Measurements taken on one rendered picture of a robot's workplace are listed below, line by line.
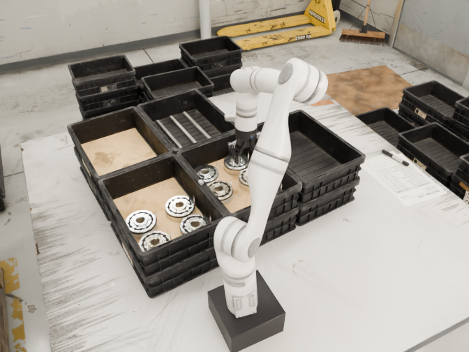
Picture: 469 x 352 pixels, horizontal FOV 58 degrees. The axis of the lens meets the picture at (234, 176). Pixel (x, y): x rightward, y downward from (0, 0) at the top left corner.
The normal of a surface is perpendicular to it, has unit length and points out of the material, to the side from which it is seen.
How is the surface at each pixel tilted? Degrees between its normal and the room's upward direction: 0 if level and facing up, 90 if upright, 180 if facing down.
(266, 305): 4
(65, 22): 90
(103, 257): 0
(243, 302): 89
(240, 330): 4
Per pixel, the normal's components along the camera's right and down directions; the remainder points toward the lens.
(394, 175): 0.00, -0.76
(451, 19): -0.90, 0.28
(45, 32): 0.43, 0.59
